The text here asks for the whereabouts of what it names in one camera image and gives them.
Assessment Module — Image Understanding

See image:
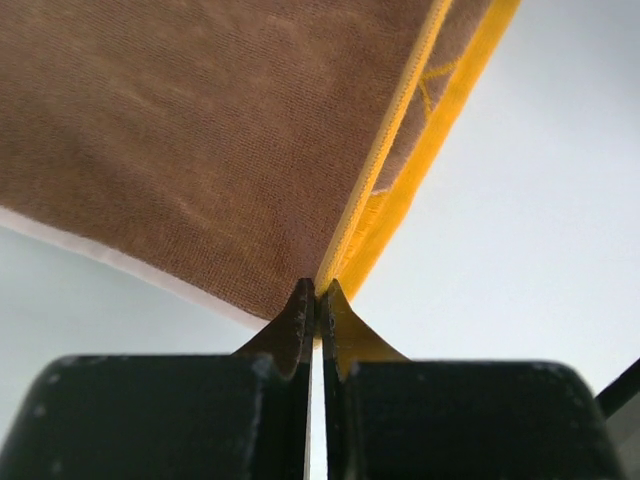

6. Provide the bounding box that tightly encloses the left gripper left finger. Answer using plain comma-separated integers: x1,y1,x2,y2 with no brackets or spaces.
1,279,315,479

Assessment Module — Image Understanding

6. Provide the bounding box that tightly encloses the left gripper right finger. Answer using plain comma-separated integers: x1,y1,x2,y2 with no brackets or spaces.
318,282,626,479

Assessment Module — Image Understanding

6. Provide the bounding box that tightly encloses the orange brown towel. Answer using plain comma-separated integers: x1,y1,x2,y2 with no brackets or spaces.
1,1,518,325

